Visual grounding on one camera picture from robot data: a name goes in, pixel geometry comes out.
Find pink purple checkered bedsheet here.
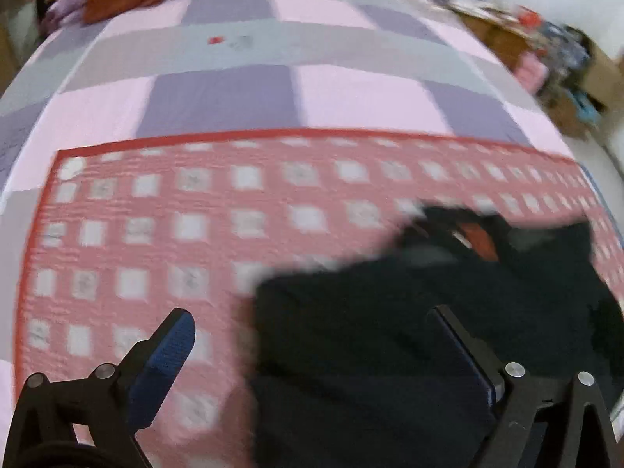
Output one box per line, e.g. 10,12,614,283
0,0,576,468

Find dark navy coat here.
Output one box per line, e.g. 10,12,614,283
250,206,623,467

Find cardboard box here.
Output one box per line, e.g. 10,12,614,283
580,41,623,112

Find red white patterned mat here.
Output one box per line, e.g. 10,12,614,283
14,130,623,467

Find blue plaid clothes pile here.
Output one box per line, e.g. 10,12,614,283
536,21,592,89

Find wooden side cabinet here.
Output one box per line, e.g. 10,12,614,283
450,4,530,71

